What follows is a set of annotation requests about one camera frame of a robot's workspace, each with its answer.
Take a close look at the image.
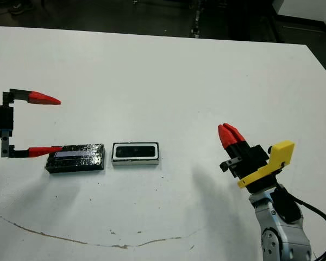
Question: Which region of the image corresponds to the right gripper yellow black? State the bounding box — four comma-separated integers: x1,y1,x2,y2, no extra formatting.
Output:
217,123,296,194

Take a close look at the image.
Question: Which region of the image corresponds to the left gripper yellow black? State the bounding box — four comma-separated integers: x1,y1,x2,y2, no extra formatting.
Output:
0,88,64,159

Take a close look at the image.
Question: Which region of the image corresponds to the shiny black box lid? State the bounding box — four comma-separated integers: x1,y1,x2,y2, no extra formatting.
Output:
45,143,106,173

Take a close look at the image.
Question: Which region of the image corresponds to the black bar-shaped camera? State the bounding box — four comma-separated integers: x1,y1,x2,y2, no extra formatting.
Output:
115,145,156,159

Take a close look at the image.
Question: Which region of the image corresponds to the white camera box base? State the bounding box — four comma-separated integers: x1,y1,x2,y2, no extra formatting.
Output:
111,141,160,166

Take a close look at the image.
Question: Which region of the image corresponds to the studded floor cable track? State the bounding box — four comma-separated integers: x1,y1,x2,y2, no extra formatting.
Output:
190,0,205,39

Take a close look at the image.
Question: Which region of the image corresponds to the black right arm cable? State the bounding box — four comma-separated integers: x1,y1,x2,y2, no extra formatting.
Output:
287,195,326,261

